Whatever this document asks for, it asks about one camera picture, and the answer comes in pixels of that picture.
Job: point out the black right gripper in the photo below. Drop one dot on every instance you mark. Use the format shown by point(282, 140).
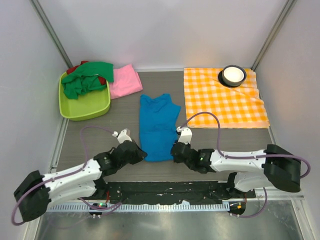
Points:
point(176, 160)

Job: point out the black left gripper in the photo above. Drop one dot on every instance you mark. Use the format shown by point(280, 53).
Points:
point(140, 154)

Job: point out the blue t shirt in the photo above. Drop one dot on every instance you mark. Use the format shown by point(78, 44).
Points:
point(157, 126)

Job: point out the orange checkered cloth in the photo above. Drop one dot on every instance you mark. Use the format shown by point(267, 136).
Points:
point(209, 104)

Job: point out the black white bowl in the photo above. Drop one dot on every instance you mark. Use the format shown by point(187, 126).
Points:
point(232, 76)

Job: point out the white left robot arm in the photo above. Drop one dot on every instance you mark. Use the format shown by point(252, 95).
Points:
point(39, 192)

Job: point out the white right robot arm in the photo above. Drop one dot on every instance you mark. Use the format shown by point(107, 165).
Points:
point(270, 167)

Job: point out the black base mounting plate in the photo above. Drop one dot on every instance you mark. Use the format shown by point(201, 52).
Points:
point(172, 192)

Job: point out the lime green plastic basin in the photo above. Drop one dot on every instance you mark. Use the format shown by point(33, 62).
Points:
point(91, 105)

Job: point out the folded pink t shirt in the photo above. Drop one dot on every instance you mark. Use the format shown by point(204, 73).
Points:
point(126, 82)

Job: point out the red t shirt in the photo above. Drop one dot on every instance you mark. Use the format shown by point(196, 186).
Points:
point(72, 69)

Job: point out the green t shirt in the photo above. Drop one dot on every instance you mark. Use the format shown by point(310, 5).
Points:
point(85, 79)

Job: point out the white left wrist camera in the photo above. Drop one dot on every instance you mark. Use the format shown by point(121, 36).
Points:
point(122, 136)

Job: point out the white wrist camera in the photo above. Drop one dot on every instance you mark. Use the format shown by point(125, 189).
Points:
point(122, 136)
point(184, 135)

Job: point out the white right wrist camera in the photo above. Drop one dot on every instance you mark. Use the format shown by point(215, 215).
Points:
point(184, 135)

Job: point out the white slotted cable duct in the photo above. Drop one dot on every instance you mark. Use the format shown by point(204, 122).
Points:
point(183, 207)

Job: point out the aluminium frame rail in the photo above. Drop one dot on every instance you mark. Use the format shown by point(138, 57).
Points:
point(275, 194)

